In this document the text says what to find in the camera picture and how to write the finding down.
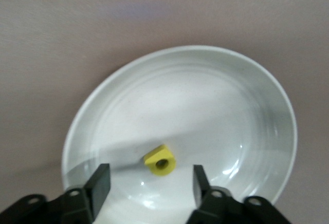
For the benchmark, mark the beige round plate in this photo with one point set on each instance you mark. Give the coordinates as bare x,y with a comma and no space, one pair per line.
192,100

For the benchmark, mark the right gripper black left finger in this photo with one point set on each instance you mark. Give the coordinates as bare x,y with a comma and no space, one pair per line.
99,190

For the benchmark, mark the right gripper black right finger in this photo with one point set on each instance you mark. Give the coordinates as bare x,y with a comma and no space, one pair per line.
203,198

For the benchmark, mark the yellow foam letter a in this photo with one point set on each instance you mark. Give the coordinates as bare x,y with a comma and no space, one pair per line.
154,157

